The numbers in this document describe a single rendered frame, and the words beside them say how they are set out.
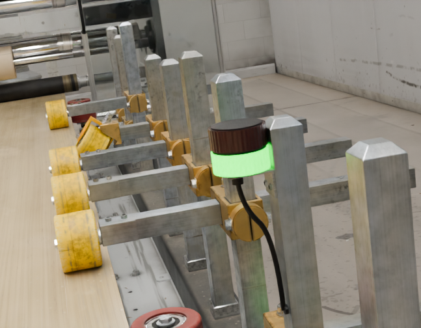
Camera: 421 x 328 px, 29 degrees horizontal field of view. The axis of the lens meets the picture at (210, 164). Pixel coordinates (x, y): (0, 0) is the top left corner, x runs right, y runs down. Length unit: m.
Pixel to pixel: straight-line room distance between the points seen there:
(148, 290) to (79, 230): 0.72
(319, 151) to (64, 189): 0.44
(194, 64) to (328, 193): 0.31
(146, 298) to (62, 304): 0.74
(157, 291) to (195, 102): 0.60
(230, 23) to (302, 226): 8.97
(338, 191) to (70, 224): 0.38
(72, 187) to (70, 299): 0.34
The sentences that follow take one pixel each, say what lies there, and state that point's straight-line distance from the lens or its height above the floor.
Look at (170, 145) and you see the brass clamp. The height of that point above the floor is 0.96.
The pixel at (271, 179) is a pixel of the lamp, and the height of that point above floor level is 1.06.
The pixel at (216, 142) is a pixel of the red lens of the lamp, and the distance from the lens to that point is 0.82.
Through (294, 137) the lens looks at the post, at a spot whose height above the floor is 1.10.
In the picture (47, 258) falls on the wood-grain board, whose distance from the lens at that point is 1.23.
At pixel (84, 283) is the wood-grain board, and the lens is 1.10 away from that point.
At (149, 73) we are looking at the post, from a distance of 1.81.
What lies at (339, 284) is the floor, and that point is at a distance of 3.35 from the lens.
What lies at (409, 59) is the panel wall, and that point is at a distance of 6.63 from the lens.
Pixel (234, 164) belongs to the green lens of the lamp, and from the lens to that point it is 0.82.
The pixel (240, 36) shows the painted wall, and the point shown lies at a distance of 9.83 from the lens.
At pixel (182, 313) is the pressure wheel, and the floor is 0.91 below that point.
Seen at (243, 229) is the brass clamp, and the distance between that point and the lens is 1.08.
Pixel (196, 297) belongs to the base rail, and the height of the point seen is 0.70.
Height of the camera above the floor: 1.27
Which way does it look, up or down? 13 degrees down
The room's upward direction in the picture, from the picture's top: 8 degrees counter-clockwise
